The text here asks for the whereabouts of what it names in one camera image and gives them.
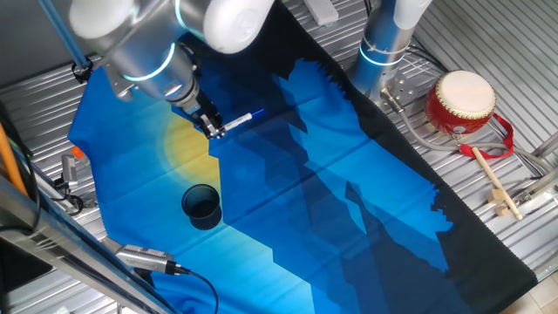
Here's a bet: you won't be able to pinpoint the orange pole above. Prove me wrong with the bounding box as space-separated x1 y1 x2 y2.
0 121 30 197

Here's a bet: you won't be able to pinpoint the silver camera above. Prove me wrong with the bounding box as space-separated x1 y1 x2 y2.
113 243 191 276

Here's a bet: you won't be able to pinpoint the black base cables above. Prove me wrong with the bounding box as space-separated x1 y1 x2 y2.
405 41 448 74

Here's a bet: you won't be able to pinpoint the black looped cable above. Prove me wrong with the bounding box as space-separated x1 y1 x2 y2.
50 179 85 217

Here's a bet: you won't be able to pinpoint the small grey camera orange button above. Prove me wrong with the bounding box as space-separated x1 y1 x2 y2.
59 154 79 193

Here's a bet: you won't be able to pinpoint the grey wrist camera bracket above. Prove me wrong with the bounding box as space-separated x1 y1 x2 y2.
105 65 136 103

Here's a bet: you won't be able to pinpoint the white pen with blue cap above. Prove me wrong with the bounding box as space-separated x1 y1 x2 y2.
221 107 266 133

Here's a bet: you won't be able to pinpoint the wooden drumstick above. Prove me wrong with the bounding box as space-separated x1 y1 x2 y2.
471 146 524 222

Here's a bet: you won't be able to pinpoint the dark blue cup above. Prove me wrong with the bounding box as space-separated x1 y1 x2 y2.
180 183 223 231

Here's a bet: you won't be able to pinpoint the blue pole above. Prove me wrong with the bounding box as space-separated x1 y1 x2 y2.
37 0 91 71

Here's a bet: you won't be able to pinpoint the blue mountain print cloth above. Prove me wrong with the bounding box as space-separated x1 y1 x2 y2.
67 3 538 314

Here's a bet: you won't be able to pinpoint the aluminium camera mount bar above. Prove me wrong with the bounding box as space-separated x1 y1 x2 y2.
37 172 99 211

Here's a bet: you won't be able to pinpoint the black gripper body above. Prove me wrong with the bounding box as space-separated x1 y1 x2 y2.
191 98 223 130

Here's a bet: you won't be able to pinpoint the aluminium frame bar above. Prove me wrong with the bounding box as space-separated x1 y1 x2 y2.
0 174 175 314
512 130 558 208

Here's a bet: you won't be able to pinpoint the black pole clamp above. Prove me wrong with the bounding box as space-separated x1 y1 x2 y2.
71 56 95 85

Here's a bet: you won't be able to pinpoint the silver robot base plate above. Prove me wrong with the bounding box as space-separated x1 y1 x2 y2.
370 69 420 111

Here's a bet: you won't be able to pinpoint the red drum with white skin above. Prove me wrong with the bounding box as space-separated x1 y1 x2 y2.
424 70 498 136

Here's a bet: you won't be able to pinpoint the red drum strap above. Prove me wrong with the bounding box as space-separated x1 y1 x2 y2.
459 112 515 160

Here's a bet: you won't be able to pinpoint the orange capped tube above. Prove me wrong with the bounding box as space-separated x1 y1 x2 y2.
71 146 91 167

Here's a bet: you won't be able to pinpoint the white power strip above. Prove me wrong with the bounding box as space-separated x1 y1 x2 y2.
303 0 340 26

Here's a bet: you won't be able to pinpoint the black camera cable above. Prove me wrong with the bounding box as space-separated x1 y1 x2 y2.
176 265 220 314

